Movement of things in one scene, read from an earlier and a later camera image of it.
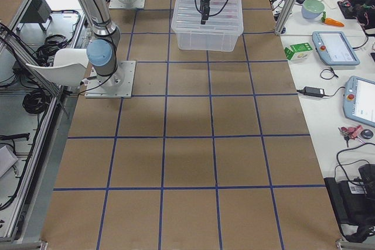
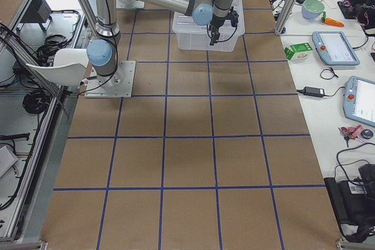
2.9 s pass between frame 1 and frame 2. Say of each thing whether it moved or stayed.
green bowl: stayed
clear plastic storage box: stayed
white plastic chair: stayed
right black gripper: moved
